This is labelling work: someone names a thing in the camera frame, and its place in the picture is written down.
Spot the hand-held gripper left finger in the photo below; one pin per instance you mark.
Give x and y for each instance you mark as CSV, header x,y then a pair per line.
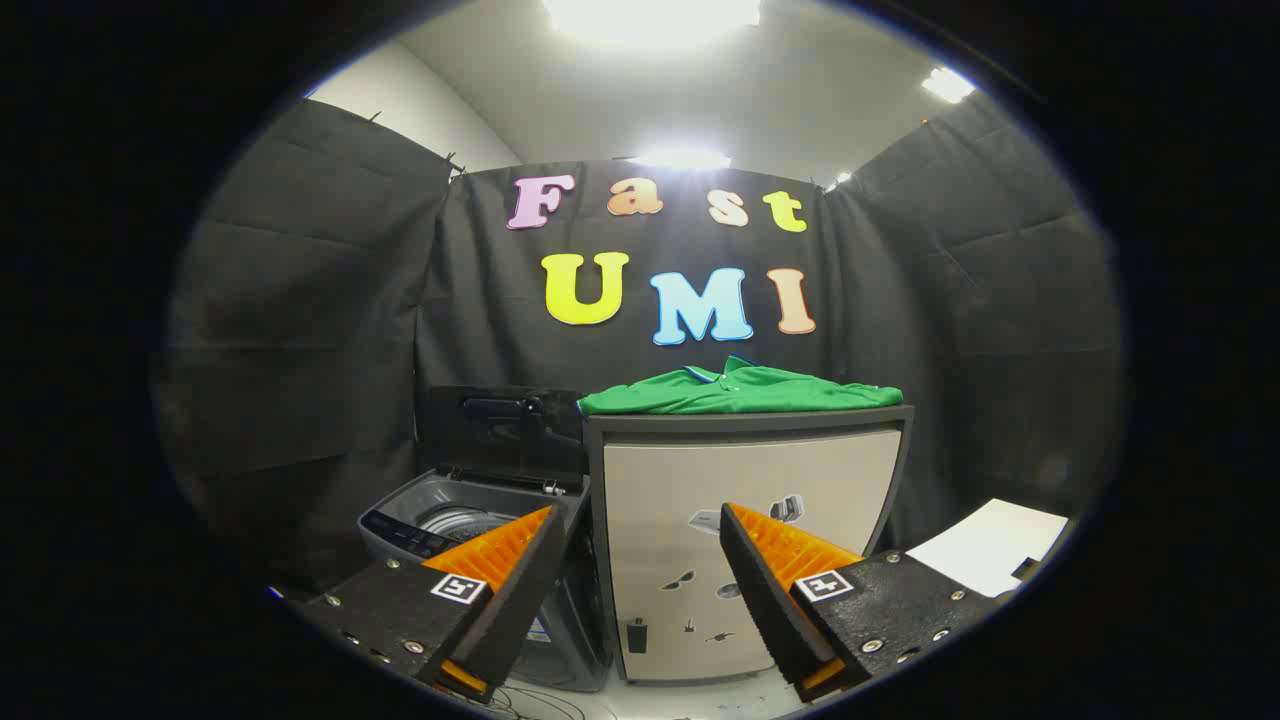
x,y
520,590

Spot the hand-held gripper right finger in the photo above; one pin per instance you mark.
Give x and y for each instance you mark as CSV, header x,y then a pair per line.
x,y
765,600

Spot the grey washing machine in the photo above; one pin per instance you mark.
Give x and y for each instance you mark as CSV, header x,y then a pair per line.
x,y
400,520

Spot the green polo shirt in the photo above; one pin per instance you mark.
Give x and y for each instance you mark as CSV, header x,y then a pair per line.
x,y
740,392

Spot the white paper sheet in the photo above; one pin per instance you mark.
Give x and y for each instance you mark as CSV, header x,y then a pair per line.
x,y
985,545

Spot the black backdrop cloth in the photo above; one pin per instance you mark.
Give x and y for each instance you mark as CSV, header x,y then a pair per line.
x,y
320,330

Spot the small ceiling light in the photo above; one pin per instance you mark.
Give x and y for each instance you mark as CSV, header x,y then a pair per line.
x,y
947,85
680,159

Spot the large ceiling light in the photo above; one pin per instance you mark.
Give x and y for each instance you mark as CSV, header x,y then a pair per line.
x,y
650,15

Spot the beige cabinet with dark frame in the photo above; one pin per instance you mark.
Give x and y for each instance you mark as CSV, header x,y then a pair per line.
x,y
660,490

